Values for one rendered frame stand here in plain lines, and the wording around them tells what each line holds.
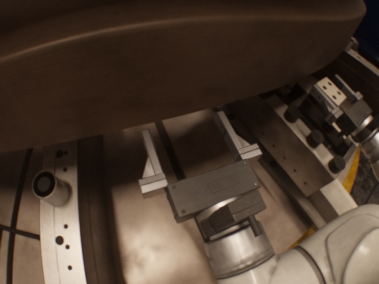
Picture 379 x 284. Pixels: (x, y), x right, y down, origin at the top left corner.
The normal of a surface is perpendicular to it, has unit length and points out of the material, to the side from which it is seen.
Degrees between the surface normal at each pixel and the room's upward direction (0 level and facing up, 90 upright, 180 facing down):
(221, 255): 50
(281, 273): 28
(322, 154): 0
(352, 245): 64
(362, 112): 0
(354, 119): 0
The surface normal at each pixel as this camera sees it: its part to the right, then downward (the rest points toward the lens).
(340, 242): -0.65, -0.74
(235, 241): -0.21, -0.39
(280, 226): 0.11, -0.50
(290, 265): -0.11, -0.94
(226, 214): -0.81, 0.04
